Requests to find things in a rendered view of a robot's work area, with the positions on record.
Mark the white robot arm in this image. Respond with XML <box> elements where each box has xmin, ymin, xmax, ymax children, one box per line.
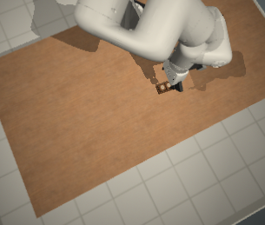
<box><xmin>74</xmin><ymin>0</ymin><xmax>232</xmax><ymax>73</ymax></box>

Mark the brown calendar cube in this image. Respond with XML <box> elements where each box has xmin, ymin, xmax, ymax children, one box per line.
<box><xmin>165</xmin><ymin>83</ymin><xmax>171</xmax><ymax>90</ymax></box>
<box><xmin>158</xmin><ymin>84</ymin><xmax>166</xmax><ymax>92</ymax></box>

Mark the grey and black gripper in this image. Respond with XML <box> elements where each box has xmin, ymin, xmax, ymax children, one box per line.
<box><xmin>162</xmin><ymin>53</ymin><xmax>189</xmax><ymax>92</ymax></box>

